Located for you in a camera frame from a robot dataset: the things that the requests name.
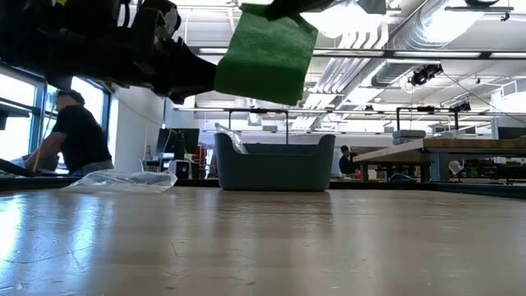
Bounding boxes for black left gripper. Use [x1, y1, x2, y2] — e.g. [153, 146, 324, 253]
[118, 0, 218, 105]

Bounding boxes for dark green elastic bandage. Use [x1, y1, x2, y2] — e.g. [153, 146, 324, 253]
[213, 2, 320, 107]

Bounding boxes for clear plastic bag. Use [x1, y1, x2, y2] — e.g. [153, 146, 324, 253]
[61, 169, 179, 194]
[215, 123, 250, 155]

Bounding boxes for black computer monitor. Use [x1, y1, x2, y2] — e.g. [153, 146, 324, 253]
[496, 126, 526, 141]
[155, 127, 201, 155]

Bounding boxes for white computer tower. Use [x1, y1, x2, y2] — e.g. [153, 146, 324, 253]
[169, 159, 193, 180]

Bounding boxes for long ceiling light strip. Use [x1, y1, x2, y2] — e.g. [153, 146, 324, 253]
[196, 45, 526, 59]

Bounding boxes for teal plastic bin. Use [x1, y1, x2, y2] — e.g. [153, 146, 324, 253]
[213, 132, 336, 192]

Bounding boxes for person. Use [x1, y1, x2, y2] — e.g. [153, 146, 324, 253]
[338, 144, 359, 176]
[23, 89, 115, 177]

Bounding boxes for stacked grey cushions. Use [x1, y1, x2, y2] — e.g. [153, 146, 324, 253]
[391, 129, 427, 146]

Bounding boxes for wooden workbench with blue legs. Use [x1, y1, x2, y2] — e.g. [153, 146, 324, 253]
[352, 137, 526, 183]

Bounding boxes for silver ventilation duct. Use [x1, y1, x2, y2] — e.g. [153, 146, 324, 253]
[303, 0, 449, 132]

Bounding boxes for black ceiling camera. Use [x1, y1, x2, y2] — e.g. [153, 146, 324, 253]
[408, 63, 445, 87]

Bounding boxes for black metal stand frame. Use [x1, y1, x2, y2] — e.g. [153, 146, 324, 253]
[395, 105, 464, 132]

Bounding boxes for window with dark frame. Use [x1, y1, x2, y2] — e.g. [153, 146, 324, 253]
[0, 67, 112, 169]

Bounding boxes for black metal table frame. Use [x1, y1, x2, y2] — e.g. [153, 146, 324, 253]
[0, 175, 526, 201]

